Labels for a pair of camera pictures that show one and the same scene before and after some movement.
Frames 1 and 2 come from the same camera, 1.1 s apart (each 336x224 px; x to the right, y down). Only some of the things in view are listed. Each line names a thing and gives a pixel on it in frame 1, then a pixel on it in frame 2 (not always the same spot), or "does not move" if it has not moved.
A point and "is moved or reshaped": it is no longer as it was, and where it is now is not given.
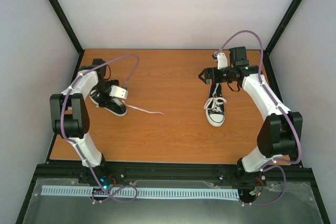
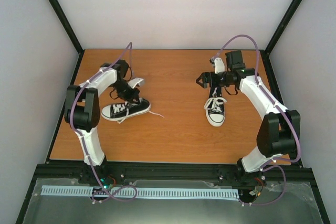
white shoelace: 213,103 does not move
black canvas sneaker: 214,106 does not move
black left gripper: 103,99 to 130,97
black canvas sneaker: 115,105 is moved or reshaped
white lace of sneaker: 140,108 is moved or reshaped
